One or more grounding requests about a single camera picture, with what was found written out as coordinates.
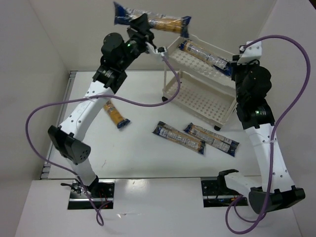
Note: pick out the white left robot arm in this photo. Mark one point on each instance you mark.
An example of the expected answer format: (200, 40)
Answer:
(117, 55)

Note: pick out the spaghetti bag blue yellow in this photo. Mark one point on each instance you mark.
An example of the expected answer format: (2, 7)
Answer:
(162, 22)
(119, 121)

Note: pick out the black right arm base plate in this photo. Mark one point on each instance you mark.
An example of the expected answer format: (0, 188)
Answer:
(213, 196)

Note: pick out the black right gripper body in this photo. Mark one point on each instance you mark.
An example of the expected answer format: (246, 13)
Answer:
(237, 68)

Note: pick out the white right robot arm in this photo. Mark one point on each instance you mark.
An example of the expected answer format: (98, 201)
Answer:
(277, 189)

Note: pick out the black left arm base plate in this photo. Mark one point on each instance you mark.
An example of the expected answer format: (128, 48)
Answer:
(103, 197)

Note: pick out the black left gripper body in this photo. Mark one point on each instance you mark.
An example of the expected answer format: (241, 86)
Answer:
(140, 29)

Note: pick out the spaghetti bag label side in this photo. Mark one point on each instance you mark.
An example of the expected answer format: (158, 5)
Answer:
(215, 140)
(172, 134)
(206, 56)

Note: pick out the cream two-tier rolling cart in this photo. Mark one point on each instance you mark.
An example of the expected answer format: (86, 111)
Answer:
(205, 92)

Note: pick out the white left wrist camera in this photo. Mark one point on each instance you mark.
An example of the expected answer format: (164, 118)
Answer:
(160, 54)

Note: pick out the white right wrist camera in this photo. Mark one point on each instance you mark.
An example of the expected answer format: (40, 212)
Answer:
(249, 54)

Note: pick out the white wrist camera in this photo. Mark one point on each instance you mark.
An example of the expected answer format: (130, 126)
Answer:
(249, 54)
(160, 54)

